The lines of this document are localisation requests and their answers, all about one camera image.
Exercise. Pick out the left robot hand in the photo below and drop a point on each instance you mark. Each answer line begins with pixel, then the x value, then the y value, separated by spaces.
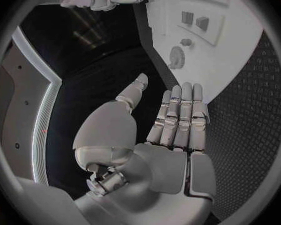
pixel 154 172

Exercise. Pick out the white task board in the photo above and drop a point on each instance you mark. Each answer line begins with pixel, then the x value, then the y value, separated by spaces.
pixel 215 60

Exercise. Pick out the grey peg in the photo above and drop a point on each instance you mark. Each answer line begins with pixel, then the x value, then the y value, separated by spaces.
pixel 186 42

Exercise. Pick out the large grey gear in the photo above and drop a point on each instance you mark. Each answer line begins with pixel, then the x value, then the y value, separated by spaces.
pixel 177 56

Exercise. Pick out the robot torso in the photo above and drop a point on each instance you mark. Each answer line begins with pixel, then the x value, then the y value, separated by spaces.
pixel 21 106

